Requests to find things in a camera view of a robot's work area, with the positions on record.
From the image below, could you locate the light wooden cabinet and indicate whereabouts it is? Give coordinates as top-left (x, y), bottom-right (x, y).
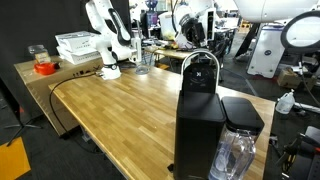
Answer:
top-left (13, 54), bottom-right (105, 137)

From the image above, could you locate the brown cardboard box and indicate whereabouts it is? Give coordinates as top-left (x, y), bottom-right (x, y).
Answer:
top-left (276, 66), bottom-right (304, 90)

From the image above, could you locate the clear round dish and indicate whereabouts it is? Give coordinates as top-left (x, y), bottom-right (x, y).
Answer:
top-left (134, 64), bottom-right (151, 75)

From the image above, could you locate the black tripod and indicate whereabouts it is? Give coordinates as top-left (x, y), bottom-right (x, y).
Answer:
top-left (4, 106), bottom-right (43, 148)

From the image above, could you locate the orange floor mat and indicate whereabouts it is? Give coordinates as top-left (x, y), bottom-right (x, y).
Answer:
top-left (0, 136), bottom-right (32, 180)

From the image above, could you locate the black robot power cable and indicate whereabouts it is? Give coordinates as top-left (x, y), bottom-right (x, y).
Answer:
top-left (48, 71), bottom-right (102, 155)

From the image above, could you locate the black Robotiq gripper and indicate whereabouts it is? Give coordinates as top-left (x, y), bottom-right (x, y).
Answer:
top-left (180, 15), bottom-right (208, 48)

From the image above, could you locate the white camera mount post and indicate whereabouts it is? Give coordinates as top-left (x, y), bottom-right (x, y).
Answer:
top-left (130, 19), bottom-right (144, 65)

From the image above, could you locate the white plastic jug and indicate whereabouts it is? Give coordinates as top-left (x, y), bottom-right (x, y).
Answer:
top-left (275, 88), bottom-right (297, 115)

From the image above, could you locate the white standing panel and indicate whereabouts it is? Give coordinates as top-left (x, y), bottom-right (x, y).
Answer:
top-left (246, 23), bottom-right (292, 80)

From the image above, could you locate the black office chair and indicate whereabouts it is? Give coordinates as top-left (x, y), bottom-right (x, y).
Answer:
top-left (212, 31), bottom-right (234, 84)

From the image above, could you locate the black clamp mount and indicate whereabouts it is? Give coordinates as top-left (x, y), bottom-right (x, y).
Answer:
top-left (275, 125), bottom-right (320, 180)

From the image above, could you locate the clear plastic storage bin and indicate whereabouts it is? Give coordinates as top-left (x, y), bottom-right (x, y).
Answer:
top-left (158, 11), bottom-right (178, 41)

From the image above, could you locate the wooden background desk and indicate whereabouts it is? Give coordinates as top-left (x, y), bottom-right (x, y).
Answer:
top-left (153, 47), bottom-right (201, 75)

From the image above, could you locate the red round object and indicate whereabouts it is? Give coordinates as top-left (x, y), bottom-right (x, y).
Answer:
top-left (33, 61), bottom-right (61, 76)

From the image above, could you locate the black coffee maker body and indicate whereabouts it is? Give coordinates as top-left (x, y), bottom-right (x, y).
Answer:
top-left (173, 89), bottom-right (228, 180)

